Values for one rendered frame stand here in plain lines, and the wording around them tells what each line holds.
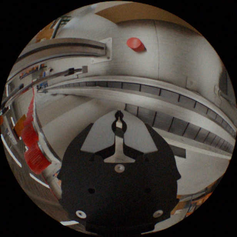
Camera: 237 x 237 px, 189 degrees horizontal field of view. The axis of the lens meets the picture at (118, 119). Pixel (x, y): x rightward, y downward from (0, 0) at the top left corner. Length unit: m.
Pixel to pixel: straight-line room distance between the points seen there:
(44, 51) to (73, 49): 0.07
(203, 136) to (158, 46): 0.23
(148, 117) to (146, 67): 0.12
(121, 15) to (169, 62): 0.19
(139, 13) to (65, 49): 0.20
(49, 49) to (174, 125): 0.28
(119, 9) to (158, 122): 0.30
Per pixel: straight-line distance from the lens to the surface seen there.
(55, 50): 0.18
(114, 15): 0.27
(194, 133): 0.20
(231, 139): 0.17
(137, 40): 0.20
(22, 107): 7.90
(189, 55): 0.23
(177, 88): 0.16
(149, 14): 0.27
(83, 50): 0.21
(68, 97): 0.15
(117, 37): 0.26
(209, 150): 0.22
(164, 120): 0.17
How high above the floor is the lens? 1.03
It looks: 47 degrees down
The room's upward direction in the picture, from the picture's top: 133 degrees counter-clockwise
